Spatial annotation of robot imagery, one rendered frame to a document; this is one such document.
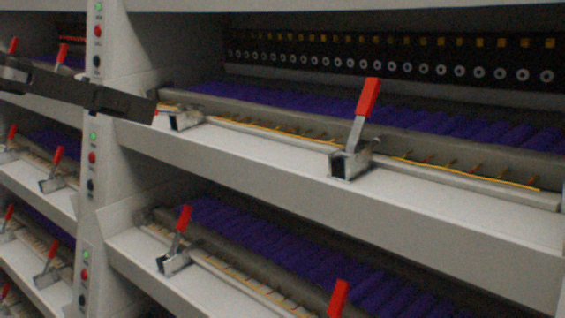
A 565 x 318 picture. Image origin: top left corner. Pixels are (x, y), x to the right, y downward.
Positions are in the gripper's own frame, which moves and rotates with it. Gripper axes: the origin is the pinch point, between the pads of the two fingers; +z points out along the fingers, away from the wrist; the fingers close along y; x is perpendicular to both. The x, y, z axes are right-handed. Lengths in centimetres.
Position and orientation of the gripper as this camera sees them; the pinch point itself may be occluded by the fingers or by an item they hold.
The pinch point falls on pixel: (121, 105)
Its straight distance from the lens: 58.8
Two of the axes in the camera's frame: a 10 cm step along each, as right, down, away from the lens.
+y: 6.9, 2.0, -7.0
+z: 6.8, 1.7, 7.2
